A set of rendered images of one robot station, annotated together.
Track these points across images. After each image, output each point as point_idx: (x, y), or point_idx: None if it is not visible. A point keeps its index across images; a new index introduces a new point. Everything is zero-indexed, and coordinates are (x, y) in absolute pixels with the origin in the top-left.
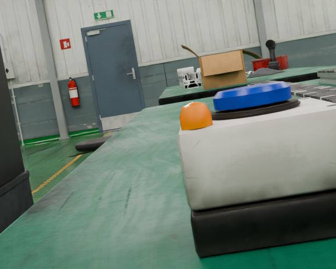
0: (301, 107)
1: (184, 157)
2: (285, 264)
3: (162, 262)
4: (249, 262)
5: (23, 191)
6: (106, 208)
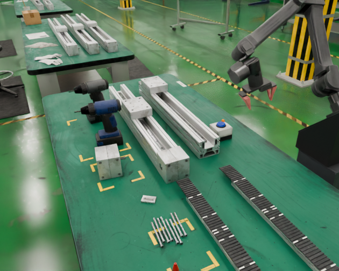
0: (215, 125)
1: None
2: None
3: None
4: None
5: (327, 172)
6: (251, 141)
